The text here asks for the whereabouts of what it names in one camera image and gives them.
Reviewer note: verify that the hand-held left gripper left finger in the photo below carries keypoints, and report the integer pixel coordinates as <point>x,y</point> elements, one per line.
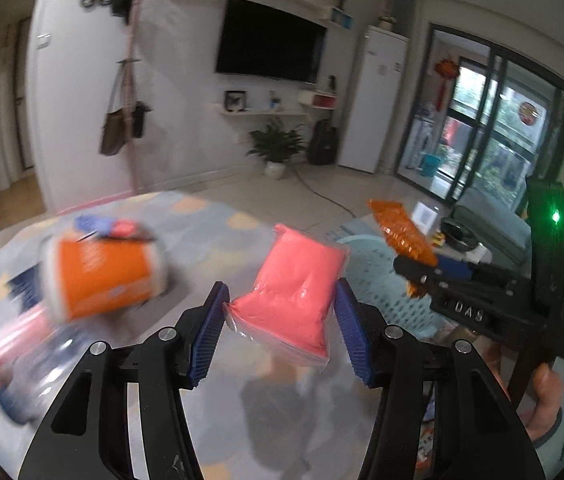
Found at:
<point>208,340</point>

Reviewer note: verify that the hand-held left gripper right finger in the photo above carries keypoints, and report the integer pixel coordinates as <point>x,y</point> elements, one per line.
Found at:
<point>354,337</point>

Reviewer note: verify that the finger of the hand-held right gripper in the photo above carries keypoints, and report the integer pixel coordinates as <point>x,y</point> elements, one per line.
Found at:
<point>414,269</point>
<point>454,266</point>

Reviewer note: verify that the orange plastic packet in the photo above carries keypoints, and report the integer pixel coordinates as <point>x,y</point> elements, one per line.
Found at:
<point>404,230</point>

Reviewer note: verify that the pink plastic packet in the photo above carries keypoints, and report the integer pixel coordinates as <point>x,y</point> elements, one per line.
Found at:
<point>294,285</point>

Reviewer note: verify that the person's right hand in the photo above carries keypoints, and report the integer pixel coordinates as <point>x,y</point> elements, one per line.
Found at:
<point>547,400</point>

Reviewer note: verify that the black round dish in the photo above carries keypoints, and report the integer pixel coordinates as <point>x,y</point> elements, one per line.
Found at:
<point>459,234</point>

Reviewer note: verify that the light blue plastic basket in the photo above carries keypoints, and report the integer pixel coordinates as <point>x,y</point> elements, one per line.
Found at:
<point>382,280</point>

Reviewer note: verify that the small white box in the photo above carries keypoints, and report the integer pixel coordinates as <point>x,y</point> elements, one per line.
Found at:
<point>425,217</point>

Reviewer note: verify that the grey green sofa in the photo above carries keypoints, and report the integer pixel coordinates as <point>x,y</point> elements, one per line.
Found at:
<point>497,220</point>

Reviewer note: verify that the blue bucket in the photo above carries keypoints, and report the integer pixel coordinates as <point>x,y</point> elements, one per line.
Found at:
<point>428,165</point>

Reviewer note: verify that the orange paper cup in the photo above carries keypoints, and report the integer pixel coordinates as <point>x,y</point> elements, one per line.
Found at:
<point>99,272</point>

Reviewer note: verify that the blue and red packet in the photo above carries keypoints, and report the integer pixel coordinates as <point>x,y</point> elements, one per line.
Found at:
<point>112,227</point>

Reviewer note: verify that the black guitar case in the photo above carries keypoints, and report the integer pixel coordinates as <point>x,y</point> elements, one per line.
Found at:
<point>323,142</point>

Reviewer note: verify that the black framed glass door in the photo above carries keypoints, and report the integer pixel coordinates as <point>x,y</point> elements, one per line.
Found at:
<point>492,110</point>

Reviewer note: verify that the clear plastic bottle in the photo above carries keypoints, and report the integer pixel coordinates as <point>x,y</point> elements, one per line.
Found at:
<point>42,385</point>

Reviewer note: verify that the white refrigerator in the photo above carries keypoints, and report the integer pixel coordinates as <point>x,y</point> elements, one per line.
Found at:
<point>369,100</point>

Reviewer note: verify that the potted green plant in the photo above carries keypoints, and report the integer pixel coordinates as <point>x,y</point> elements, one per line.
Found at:
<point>276,145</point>

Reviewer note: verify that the dark blue packet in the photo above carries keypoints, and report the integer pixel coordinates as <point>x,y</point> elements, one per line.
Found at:
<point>27,285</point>

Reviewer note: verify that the red and white box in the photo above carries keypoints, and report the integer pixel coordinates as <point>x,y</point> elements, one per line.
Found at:
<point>324,101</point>

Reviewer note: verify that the red hanging knot ornament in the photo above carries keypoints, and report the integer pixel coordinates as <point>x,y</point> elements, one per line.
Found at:
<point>446,72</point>

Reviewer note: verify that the pink bottle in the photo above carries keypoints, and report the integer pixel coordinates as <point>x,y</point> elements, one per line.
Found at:
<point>12,342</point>

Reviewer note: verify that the brown hanging bag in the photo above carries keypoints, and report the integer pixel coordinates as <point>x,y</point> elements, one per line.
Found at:
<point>113,132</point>

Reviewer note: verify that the black hanging bag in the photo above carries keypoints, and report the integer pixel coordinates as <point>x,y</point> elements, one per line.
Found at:
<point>139,119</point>

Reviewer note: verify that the blue framed shelf box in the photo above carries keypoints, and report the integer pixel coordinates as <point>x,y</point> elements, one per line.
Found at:
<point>342,19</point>

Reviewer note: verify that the pink coat rack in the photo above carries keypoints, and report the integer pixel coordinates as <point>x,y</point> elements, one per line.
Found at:
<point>136,85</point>

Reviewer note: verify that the white low wall shelf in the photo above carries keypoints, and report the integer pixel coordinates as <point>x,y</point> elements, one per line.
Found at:
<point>262,111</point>

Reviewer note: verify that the black picture frame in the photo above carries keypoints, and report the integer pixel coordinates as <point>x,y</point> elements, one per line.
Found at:
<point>235,100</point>

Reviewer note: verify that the black wall television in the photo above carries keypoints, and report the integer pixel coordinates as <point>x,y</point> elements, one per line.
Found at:
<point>269,40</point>

